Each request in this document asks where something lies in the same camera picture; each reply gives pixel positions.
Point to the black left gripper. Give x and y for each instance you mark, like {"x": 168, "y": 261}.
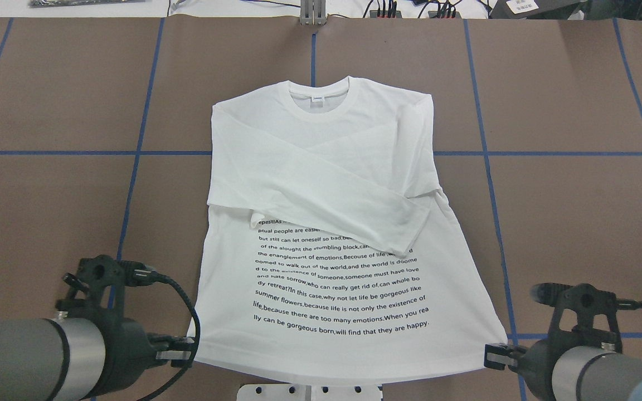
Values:
{"x": 125, "y": 346}

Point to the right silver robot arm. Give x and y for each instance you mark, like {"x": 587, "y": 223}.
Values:
{"x": 581, "y": 357}

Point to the white long-sleeve printed shirt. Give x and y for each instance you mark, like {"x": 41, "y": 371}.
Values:
{"x": 332, "y": 254}

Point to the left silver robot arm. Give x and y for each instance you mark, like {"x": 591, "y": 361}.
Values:
{"x": 32, "y": 355}

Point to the white central pedestal column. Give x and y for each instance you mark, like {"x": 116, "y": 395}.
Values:
{"x": 309, "y": 392}

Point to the aluminium frame post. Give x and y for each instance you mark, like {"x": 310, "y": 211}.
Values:
{"x": 313, "y": 12}

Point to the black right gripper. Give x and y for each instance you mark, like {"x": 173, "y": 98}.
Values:
{"x": 536, "y": 358}

